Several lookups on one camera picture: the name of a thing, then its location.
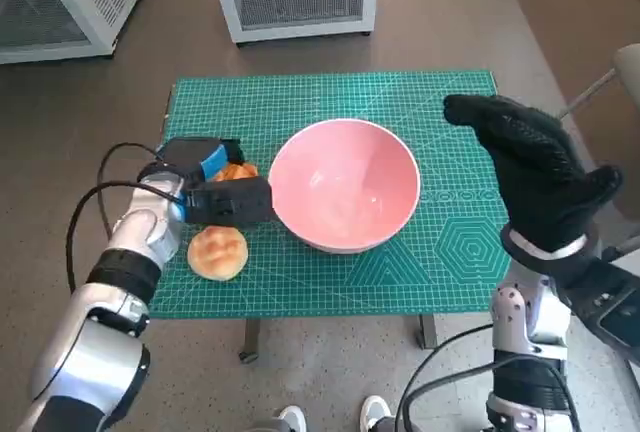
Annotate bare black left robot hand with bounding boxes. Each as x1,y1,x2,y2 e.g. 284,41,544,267
158,135,247,184

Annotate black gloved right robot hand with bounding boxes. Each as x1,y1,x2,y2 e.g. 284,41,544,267
442,93,625,254

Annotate long twisted toy bread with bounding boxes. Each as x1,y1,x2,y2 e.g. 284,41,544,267
212,161,260,183

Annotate green cutting mat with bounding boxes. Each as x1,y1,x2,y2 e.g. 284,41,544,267
149,70,516,319

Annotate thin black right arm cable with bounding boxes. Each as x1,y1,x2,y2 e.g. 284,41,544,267
397,324,496,432

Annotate pink bowl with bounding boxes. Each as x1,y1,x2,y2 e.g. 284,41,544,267
268,119,421,254

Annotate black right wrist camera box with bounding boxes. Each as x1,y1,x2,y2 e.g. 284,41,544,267
554,256,640,366

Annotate round toy bread bun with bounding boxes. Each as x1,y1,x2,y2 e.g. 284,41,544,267
186,225,250,282

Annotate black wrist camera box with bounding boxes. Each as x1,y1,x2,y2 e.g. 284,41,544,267
554,256,640,366
183,175,275,229

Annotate grey table leg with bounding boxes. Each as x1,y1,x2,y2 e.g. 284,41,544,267
414,314,440,351
238,317,269,366

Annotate white shoe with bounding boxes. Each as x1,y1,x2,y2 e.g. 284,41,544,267
360,395,393,432
277,405,307,432

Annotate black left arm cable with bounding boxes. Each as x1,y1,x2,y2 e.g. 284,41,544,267
97,142,166,236
64,181,189,298

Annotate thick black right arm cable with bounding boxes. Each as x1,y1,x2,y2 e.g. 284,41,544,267
407,357,584,432

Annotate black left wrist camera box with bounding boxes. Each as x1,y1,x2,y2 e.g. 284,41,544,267
183,175,275,229

